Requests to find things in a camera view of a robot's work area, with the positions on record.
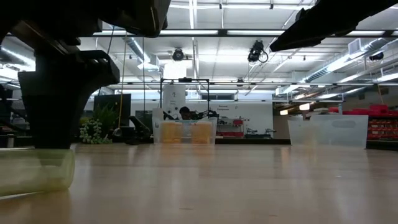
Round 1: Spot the black angled stand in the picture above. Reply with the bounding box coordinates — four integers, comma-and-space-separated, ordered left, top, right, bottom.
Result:
126, 114, 154, 146

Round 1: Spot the red white machine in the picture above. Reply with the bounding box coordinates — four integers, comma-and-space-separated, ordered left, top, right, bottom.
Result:
217, 117, 249, 138

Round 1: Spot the person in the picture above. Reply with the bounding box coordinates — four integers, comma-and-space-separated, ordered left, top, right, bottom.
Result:
178, 106, 193, 121

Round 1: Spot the black hanging cable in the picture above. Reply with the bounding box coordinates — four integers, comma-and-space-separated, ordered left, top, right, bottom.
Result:
107, 26, 116, 53

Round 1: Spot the black hanging camera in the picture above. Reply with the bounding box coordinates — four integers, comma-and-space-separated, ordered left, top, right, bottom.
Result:
247, 39, 269, 64

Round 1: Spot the thin hanging cable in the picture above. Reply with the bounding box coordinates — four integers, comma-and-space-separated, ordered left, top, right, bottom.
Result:
142, 36, 146, 110

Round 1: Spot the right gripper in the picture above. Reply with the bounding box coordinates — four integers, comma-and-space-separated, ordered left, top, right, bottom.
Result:
269, 0, 398, 52

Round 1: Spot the black screen panel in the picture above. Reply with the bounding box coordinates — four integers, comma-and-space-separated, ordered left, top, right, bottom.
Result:
93, 94, 132, 127

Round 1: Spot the wide orange pill bottle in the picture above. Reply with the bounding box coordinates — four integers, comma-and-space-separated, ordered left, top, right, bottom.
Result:
190, 121, 213, 144
160, 121, 183, 144

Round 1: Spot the yellow hanging cord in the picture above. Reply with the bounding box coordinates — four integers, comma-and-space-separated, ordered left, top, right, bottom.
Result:
112, 34, 127, 138

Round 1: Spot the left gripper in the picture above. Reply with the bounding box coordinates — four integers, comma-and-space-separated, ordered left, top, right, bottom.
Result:
0, 0, 172, 149

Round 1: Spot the green potted plant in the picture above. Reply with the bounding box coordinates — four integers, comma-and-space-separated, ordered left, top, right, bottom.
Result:
79, 104, 119, 145

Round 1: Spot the clear plastic bin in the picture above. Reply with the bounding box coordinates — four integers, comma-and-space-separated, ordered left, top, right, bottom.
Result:
151, 108, 218, 146
287, 114, 369, 149

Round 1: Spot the red parts shelf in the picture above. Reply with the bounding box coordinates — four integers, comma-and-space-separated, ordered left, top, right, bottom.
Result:
328, 104, 398, 142

